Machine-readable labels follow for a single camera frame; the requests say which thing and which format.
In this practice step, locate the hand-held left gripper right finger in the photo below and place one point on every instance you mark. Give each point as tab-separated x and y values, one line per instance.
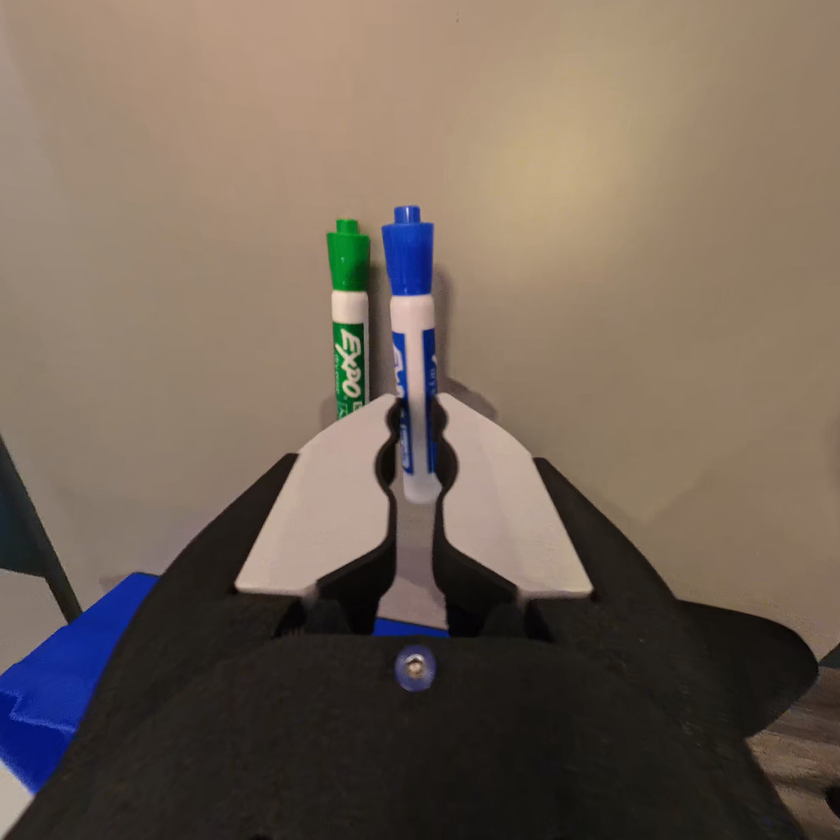
505	512

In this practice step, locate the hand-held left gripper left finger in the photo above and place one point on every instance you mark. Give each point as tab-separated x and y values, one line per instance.
328	512

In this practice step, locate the green marker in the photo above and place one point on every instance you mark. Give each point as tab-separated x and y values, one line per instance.
348	315

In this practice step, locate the blue capped marker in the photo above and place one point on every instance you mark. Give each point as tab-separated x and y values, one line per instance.
410	315

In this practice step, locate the blue plastic bin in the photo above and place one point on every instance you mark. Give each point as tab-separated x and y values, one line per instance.
59	682

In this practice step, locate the black textured pad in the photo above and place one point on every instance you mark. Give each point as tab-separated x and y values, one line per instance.
754	656

